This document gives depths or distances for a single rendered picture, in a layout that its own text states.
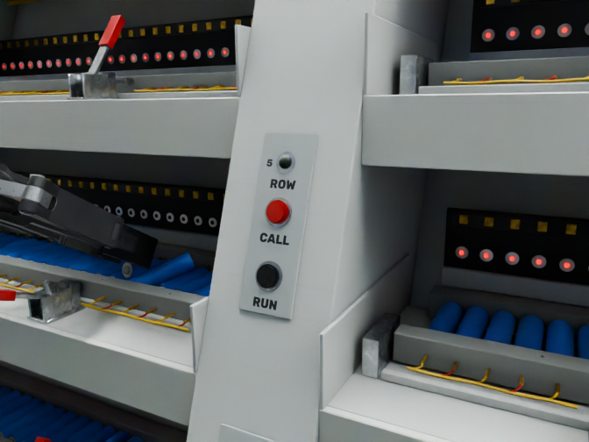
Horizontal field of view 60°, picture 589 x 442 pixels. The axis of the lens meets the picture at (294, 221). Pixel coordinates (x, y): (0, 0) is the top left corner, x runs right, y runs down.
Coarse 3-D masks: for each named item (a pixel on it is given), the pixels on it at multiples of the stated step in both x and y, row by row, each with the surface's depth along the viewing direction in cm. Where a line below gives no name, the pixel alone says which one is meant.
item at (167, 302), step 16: (0, 256) 56; (0, 272) 54; (16, 272) 53; (32, 272) 51; (48, 272) 50; (64, 272) 50; (80, 272) 50; (16, 288) 50; (32, 288) 50; (96, 288) 47; (112, 288) 46; (128, 288) 46; (144, 288) 46; (160, 288) 46; (112, 304) 45; (128, 304) 46; (144, 304) 45; (160, 304) 44; (176, 304) 43; (144, 320) 43; (160, 320) 42
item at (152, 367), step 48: (192, 240) 59; (0, 288) 53; (0, 336) 46; (48, 336) 43; (96, 336) 42; (144, 336) 42; (192, 336) 35; (96, 384) 41; (144, 384) 38; (192, 384) 36
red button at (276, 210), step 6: (270, 204) 34; (276, 204) 34; (282, 204) 34; (270, 210) 34; (276, 210) 34; (282, 210) 34; (270, 216) 34; (276, 216) 34; (282, 216) 34; (276, 222) 34
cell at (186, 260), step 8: (184, 256) 51; (168, 264) 50; (176, 264) 50; (184, 264) 50; (192, 264) 51; (152, 272) 50; (160, 272) 50; (168, 272) 50; (176, 272) 50; (184, 272) 51; (136, 280) 50; (144, 280) 50; (152, 280) 50; (160, 280) 50; (168, 280) 50
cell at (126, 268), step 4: (152, 260) 53; (156, 260) 53; (160, 260) 53; (164, 260) 54; (168, 260) 54; (124, 264) 51; (128, 264) 50; (132, 264) 50; (152, 264) 52; (156, 264) 52; (160, 264) 53; (124, 268) 50; (128, 268) 50; (132, 268) 50; (136, 268) 50; (140, 268) 51; (144, 268) 51; (152, 268) 52; (124, 272) 50; (128, 272) 50; (132, 272) 50; (136, 272) 50; (140, 272) 51; (144, 272) 51; (124, 276) 51; (128, 276) 50; (132, 276) 50
